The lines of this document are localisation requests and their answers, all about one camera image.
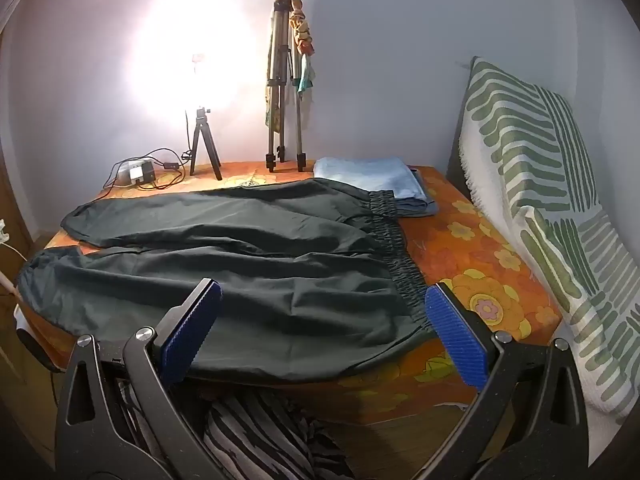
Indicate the orange floral bedsheet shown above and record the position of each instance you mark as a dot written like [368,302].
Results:
[475,255]

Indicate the grey power adapter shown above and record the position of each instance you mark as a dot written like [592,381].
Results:
[137,172]

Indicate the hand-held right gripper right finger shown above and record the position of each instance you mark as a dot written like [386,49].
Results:
[457,340]

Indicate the dark green pants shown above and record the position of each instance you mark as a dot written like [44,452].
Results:
[280,260]

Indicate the knotted colourful cloth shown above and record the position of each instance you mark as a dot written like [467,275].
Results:
[302,35]

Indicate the striped black white cloth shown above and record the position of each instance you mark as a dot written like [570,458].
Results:
[270,435]

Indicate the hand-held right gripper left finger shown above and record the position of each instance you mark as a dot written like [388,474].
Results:
[192,330]

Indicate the tall folded metal tripod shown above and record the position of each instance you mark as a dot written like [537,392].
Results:
[276,85]

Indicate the green striped white pillow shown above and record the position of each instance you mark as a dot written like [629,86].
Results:
[525,160]

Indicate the small black tripod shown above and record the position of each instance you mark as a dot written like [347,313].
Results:
[202,132]

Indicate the folded light blue cloth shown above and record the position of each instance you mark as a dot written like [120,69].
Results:
[365,175]

